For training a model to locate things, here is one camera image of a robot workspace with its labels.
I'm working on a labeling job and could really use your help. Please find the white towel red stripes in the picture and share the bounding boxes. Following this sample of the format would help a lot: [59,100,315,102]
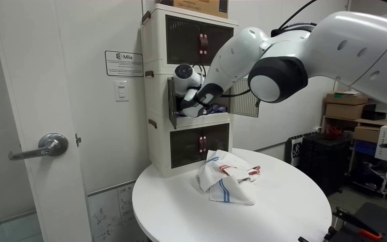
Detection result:
[182,103,212,118]
[237,164,264,185]
[195,159,249,194]

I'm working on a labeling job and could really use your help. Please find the white towel blue stripes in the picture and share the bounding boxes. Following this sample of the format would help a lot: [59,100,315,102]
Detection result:
[207,176,255,207]
[204,149,237,170]

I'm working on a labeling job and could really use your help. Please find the white three-compartment cabinet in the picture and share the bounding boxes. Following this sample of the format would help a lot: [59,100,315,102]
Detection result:
[140,2,239,178]

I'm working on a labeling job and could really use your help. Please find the wide brown cardboard box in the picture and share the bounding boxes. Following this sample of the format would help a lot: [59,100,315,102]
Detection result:
[159,0,231,20]

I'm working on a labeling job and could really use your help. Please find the white panel with sketches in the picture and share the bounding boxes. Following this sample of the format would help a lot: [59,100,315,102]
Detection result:
[86,180,140,242]

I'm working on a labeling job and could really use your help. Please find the black plastic crate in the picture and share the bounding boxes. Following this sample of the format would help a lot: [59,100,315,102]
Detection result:
[294,131,355,196]

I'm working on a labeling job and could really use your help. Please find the medium cardboard box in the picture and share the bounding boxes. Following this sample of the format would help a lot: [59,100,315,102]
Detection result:
[324,102,367,122]

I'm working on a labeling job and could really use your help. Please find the flat cardboard box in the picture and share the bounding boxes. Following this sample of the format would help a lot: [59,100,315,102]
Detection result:
[325,91,370,107]

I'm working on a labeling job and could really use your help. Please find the white door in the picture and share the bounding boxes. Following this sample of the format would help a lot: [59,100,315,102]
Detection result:
[0,0,93,242]

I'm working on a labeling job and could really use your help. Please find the small cardboard box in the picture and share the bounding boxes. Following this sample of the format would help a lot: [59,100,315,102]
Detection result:
[352,125,383,145]

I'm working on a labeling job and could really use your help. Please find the blue storage box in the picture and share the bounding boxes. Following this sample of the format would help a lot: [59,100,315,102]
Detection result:
[354,139,379,158]

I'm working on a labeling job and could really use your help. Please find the black case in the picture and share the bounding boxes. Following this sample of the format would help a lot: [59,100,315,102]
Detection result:
[362,103,387,122]

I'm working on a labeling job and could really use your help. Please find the dark grey mat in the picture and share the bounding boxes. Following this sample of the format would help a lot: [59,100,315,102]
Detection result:
[336,201,387,242]

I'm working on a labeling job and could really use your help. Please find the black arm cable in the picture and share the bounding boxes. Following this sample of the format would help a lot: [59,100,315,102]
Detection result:
[222,86,253,99]

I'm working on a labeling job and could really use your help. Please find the white light switch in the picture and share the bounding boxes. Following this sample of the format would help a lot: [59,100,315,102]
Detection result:
[114,79,130,103]

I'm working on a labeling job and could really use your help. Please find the framed wall sign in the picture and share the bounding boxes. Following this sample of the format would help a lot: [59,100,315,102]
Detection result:
[104,48,145,79]

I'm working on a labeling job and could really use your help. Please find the silver door lever handle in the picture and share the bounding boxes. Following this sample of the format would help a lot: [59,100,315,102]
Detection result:
[8,131,70,162]

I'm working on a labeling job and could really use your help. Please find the black red-handled tool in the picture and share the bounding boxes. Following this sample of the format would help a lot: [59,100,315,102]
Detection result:
[331,207,386,242]

